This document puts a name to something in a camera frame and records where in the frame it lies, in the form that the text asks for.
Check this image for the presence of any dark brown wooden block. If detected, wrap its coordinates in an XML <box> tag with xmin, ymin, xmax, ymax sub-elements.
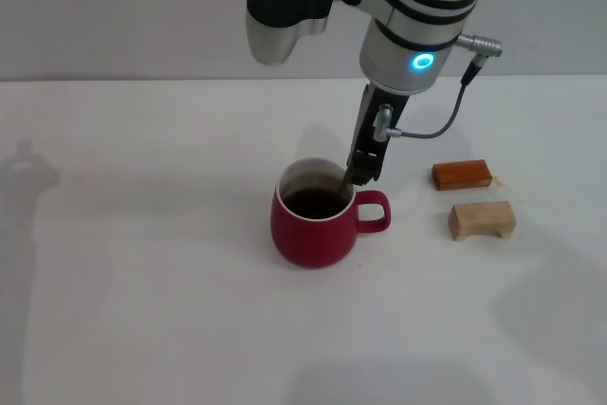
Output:
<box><xmin>431</xmin><ymin>157</ymin><xmax>492</xmax><ymax>192</ymax></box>

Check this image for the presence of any dark coffee liquid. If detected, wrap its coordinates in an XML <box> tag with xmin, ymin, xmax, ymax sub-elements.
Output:
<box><xmin>279</xmin><ymin>188</ymin><xmax>350</xmax><ymax>220</ymax></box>

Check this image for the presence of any dark red ceramic mug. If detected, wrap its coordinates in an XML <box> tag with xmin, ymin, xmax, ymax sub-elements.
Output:
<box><xmin>269</xmin><ymin>160</ymin><xmax>393</xmax><ymax>271</ymax></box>

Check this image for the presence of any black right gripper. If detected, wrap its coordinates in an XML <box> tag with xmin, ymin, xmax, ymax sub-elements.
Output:
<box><xmin>343</xmin><ymin>84</ymin><xmax>412</xmax><ymax>184</ymax></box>

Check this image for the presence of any light wooden arch block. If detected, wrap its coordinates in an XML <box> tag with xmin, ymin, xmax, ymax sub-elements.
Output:
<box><xmin>447</xmin><ymin>200</ymin><xmax>517</xmax><ymax>242</ymax></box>

